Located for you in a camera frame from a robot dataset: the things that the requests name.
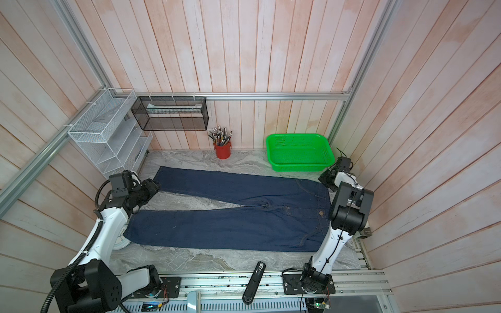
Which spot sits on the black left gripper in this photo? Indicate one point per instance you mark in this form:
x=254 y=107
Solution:
x=152 y=188

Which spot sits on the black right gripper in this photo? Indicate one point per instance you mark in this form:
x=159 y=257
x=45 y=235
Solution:
x=323 y=178

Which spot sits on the dark blue denim trousers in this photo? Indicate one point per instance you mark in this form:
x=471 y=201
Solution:
x=274 y=214

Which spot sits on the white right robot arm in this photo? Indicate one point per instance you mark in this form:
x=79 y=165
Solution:
x=349 y=213

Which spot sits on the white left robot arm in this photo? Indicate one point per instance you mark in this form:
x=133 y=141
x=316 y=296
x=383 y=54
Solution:
x=87 y=284

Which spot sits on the white round clock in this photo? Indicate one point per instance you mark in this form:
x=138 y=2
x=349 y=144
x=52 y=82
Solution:
x=121 y=243

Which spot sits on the green plastic basket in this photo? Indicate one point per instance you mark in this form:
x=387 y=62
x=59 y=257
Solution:
x=299 y=152

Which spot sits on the red metal pencil bucket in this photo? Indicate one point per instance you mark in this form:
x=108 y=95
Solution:
x=223 y=152

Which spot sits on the white wire mesh shelf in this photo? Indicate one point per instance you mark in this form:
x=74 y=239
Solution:
x=108 y=133

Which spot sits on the black wire mesh basket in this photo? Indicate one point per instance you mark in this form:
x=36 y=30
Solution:
x=171 y=113

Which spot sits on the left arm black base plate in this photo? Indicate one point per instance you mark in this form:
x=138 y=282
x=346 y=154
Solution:
x=170 y=287

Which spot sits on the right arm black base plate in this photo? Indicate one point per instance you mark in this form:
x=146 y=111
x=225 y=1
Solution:
x=294 y=284

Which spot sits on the aluminium frame rail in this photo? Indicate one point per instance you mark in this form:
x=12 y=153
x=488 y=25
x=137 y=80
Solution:
x=28 y=174

